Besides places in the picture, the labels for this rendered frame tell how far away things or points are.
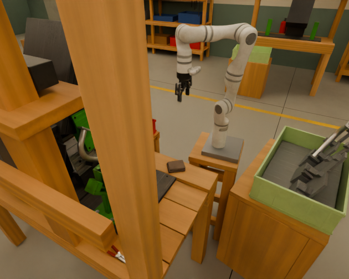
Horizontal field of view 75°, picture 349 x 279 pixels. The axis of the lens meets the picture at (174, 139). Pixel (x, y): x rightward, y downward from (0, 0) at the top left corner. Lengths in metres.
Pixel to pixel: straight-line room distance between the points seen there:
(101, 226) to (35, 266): 1.62
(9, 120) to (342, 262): 2.33
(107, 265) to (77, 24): 0.90
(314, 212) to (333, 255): 1.10
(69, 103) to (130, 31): 0.37
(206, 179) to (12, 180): 0.88
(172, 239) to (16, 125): 0.76
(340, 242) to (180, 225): 1.67
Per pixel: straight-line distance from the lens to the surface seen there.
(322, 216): 1.34
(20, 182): 0.91
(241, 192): 1.42
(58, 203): 0.78
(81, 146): 1.20
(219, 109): 1.39
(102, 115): 0.42
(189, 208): 1.18
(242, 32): 1.22
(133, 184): 0.49
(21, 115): 0.68
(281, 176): 1.51
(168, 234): 1.10
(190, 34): 1.08
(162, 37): 6.78
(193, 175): 1.31
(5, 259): 2.44
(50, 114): 0.67
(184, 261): 2.02
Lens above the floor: 1.82
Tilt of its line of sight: 36 degrees down
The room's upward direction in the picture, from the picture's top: straight up
